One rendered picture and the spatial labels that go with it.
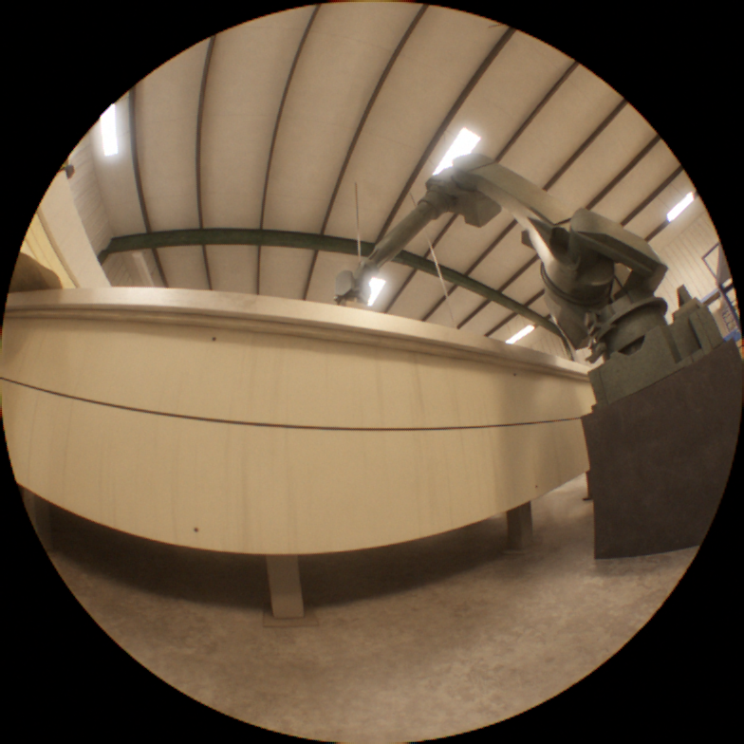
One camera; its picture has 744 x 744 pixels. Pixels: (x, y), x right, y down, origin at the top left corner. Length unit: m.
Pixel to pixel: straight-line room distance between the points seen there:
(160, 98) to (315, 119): 3.09
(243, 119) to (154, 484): 5.52
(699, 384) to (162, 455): 1.29
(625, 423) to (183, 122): 6.45
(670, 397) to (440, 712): 0.86
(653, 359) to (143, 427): 1.32
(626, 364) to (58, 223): 1.97
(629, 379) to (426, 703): 0.93
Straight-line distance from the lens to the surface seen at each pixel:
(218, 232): 6.64
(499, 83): 6.34
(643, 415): 0.88
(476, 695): 0.55
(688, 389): 0.88
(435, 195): 1.68
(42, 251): 1.20
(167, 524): 0.61
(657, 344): 0.93
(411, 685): 0.58
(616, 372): 0.94
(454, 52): 5.89
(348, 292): 1.28
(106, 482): 0.68
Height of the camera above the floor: 0.42
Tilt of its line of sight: 24 degrees up
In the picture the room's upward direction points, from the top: 4 degrees counter-clockwise
